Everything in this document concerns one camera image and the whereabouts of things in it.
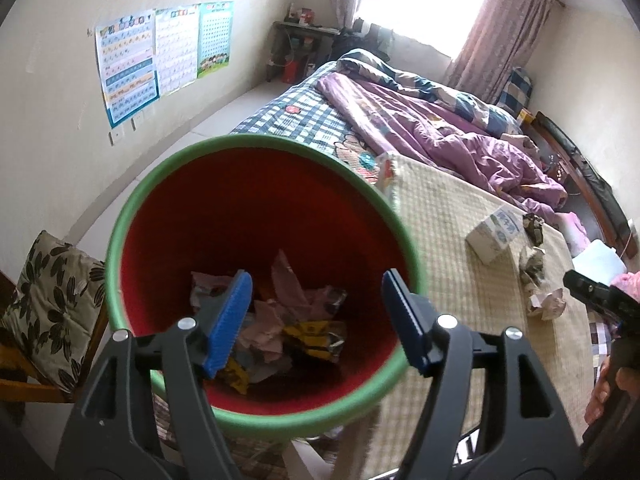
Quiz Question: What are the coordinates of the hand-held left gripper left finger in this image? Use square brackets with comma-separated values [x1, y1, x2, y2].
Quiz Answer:
[54, 270, 253, 480]

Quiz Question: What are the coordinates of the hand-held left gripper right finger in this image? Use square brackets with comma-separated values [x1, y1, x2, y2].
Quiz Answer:
[381, 268, 586, 480]

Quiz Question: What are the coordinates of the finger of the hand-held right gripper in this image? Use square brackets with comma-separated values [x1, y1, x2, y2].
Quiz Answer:
[562, 270, 640, 322]

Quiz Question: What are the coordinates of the small yellow wrapper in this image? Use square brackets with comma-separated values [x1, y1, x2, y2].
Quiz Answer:
[219, 359, 251, 396]

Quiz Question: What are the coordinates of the grey paper wrapper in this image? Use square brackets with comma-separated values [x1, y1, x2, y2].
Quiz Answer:
[526, 287, 569, 322]

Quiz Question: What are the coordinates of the pink paper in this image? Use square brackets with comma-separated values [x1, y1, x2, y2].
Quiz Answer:
[235, 250, 326, 367]

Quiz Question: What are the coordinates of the clear silver wrapper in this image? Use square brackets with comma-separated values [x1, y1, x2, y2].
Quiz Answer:
[320, 287, 349, 319]

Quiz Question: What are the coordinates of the yellow and black wrapper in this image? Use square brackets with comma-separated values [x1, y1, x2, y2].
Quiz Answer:
[282, 319, 348, 362]

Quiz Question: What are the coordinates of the red bin with green rim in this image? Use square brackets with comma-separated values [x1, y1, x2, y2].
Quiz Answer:
[105, 134, 428, 437]

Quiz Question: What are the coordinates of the person's right hand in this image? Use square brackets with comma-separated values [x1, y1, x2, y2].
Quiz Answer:
[584, 355, 640, 426]

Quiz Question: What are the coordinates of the white plastic container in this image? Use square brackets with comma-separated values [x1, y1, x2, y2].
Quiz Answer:
[572, 240, 627, 289]

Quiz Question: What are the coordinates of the pink cloth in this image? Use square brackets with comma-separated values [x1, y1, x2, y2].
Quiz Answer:
[612, 271, 640, 306]

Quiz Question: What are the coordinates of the beige checked straw mat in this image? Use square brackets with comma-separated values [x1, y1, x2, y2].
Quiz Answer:
[345, 152, 596, 472]

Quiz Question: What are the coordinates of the pink pillow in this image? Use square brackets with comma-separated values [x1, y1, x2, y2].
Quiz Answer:
[555, 212, 592, 257]

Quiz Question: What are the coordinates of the beige crumpled paper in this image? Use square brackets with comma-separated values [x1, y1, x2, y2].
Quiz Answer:
[519, 247, 547, 294]

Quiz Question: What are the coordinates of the black crumpled wrapper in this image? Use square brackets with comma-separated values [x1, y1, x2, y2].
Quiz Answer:
[522, 213, 547, 247]

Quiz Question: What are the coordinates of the white and blue milk carton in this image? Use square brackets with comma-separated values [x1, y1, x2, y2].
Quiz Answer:
[466, 205, 525, 264]

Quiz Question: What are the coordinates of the dark wooden headboard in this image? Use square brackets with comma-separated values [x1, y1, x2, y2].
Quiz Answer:
[530, 110, 629, 247]

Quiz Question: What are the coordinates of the floral chair cushion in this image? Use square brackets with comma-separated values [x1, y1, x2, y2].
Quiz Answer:
[0, 230, 109, 394]

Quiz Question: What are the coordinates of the purple quilt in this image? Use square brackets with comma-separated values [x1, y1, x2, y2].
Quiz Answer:
[317, 72, 568, 212]

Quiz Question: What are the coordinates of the wooden chair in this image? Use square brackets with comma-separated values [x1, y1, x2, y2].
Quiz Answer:
[0, 270, 110, 406]

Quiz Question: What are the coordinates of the blue checked pillow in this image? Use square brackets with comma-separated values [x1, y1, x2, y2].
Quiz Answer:
[497, 67, 535, 113]

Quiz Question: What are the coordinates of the blue checked bed sheet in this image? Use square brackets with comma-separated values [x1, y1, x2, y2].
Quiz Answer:
[232, 60, 387, 182]

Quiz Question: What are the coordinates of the blue patterned quilt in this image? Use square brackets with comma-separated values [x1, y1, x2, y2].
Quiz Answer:
[335, 49, 523, 136]

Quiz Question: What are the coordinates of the pink curtain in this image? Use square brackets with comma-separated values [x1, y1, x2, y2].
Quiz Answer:
[442, 0, 556, 102]

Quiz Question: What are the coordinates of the dark clothes pile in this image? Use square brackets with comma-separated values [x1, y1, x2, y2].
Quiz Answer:
[332, 22, 397, 62]

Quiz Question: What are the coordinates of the dark side table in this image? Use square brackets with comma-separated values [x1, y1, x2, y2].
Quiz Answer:
[267, 21, 342, 84]

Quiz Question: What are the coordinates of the blue wall poster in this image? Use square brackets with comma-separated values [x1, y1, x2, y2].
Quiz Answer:
[95, 8, 161, 129]

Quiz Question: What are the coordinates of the white wall poster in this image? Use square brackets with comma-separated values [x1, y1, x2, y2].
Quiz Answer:
[155, 6, 202, 96]

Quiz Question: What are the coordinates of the green wall poster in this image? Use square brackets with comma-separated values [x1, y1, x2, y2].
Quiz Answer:
[196, 1, 235, 80]

